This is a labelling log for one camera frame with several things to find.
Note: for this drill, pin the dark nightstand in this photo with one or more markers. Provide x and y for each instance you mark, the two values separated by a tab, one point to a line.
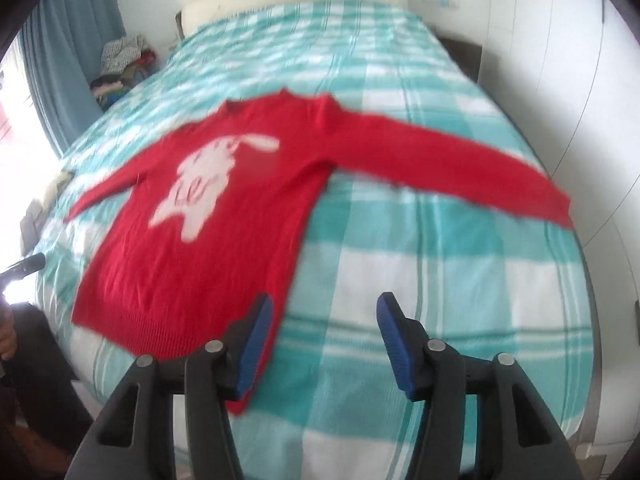
462	57

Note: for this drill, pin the white wardrobe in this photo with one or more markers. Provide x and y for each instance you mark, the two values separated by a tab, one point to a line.
590	110

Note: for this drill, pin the person's dark pants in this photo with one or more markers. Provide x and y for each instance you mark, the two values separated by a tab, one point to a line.
45	385

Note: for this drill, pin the blue curtain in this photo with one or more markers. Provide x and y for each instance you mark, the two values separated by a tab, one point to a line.
65	60

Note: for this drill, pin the red sweater with white print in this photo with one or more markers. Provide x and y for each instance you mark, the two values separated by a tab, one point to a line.
200	270

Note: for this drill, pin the pile of clothes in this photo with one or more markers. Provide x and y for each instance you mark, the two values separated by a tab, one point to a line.
120	67

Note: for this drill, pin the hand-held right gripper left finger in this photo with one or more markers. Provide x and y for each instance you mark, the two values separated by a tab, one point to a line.
257	340

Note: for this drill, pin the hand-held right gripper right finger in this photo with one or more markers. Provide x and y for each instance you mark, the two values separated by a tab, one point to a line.
392	340

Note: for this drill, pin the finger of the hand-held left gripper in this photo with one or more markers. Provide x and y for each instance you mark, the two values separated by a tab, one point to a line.
30	263

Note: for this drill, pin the teal checkered bed sheet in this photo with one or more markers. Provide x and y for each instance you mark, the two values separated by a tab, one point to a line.
400	260

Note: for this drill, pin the person's left hand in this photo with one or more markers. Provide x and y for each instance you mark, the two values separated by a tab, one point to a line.
6	340

